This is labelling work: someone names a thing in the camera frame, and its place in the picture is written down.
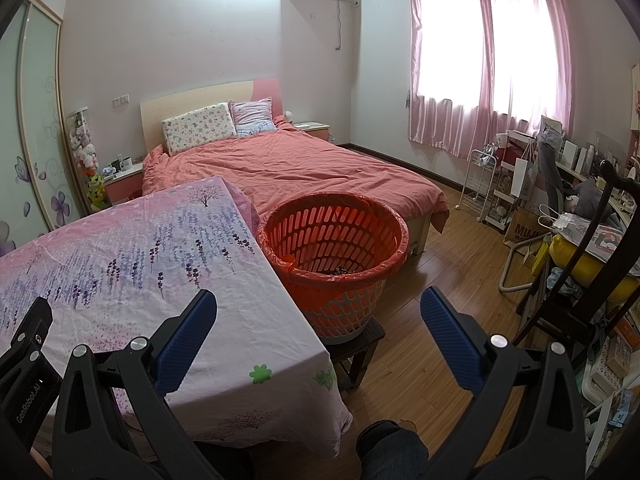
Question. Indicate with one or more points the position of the white plastic bag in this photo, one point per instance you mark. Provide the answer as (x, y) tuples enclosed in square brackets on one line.
[(567, 222)]

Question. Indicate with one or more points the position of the black floral cloth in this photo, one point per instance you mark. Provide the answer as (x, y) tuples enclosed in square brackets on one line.
[(342, 272)]

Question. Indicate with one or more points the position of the bed with salmon duvet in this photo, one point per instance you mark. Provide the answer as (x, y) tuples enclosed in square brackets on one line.
[(300, 170)]

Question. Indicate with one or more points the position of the dark wooden chair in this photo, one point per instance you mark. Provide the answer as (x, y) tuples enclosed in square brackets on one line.
[(575, 320)]

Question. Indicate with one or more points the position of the wall switch plate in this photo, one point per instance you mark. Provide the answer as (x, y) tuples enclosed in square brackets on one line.
[(121, 100)]

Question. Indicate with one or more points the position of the pink curtain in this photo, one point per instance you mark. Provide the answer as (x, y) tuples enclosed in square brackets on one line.
[(440, 120)]

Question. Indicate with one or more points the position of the white printed pillow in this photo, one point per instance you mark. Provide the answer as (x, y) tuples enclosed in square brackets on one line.
[(200, 127)]

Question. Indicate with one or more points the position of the pink floral tablecloth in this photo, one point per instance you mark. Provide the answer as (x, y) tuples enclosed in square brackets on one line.
[(150, 260)]

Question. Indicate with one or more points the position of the yellow plastic tub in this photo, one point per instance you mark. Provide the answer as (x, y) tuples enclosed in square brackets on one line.
[(570, 260)]

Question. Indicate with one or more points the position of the pink nightstand with mug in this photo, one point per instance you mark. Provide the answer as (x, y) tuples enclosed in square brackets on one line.
[(122, 187)]

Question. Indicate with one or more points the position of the dark wooden stool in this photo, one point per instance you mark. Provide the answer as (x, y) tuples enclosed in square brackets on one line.
[(357, 350)]

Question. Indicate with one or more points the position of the magazine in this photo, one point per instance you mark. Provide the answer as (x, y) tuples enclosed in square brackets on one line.
[(605, 242)]

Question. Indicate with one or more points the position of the white paper bag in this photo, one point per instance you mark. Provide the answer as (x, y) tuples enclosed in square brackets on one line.
[(522, 177)]

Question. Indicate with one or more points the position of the orange plastic laundry basket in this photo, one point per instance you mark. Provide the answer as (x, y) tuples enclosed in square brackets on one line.
[(345, 310)]

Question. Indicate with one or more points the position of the grey cloth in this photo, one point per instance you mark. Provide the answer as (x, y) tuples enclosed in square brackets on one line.
[(590, 195)]

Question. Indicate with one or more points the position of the white metal tube frame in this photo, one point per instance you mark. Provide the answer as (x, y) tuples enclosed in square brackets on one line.
[(506, 270)]

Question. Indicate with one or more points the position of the air conditioner pipe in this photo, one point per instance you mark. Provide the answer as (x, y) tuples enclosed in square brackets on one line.
[(340, 25)]

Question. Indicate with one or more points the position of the person's leg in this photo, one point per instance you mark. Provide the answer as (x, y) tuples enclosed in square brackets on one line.
[(390, 452)]

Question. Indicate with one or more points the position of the brown paper bag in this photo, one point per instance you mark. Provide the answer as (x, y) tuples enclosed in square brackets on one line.
[(522, 230)]

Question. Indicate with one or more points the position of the white shelf trolley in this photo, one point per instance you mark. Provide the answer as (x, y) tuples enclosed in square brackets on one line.
[(500, 195)]

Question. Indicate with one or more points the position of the green plush toy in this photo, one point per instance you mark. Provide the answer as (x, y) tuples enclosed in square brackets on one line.
[(96, 190)]

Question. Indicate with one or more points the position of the white mug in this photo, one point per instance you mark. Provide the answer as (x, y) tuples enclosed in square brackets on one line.
[(126, 163)]

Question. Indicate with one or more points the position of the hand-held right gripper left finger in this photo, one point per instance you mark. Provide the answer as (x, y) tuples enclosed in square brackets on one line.
[(185, 340)]

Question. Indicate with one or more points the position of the pink striped pillow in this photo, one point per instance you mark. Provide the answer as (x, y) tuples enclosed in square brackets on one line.
[(252, 117)]

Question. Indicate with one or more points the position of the clear tube of plush toys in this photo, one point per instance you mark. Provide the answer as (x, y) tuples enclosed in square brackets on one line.
[(84, 145)]

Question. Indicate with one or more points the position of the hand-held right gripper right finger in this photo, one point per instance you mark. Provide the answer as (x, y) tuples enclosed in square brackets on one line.
[(445, 335)]

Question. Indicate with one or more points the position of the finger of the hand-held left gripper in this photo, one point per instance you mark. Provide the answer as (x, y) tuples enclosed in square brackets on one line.
[(30, 330)]

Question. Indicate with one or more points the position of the white plastic storage basket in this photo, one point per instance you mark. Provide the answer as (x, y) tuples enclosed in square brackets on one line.
[(602, 380)]

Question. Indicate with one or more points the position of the floral sliding door wardrobe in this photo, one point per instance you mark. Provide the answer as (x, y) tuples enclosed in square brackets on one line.
[(35, 110)]

